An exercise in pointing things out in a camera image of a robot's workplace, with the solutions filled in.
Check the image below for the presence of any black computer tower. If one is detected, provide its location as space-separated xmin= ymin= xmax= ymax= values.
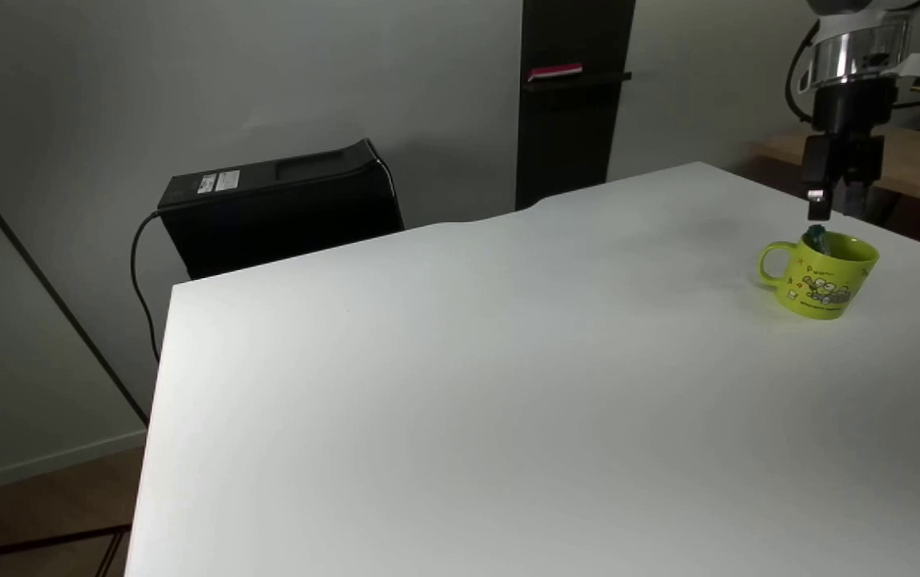
xmin=157 ymin=137 xmax=403 ymax=277

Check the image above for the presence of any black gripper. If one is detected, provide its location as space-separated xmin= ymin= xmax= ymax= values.
xmin=802 ymin=80 xmax=897 ymax=221

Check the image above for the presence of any pink item on cabinet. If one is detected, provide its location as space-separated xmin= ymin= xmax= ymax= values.
xmin=524 ymin=62 xmax=585 ymax=82

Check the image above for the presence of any green marker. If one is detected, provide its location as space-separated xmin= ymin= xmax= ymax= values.
xmin=802 ymin=225 xmax=829 ymax=252

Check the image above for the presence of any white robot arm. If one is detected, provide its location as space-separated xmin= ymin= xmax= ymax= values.
xmin=802 ymin=0 xmax=920 ymax=221

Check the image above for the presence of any dark tall cabinet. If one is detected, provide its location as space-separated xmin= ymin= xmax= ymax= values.
xmin=515 ymin=0 xmax=634 ymax=208

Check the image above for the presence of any black power cable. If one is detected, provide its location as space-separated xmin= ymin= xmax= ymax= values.
xmin=129 ymin=205 xmax=169 ymax=366

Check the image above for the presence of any yellow-green mug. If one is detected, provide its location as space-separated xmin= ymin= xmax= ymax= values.
xmin=755 ymin=230 xmax=878 ymax=320

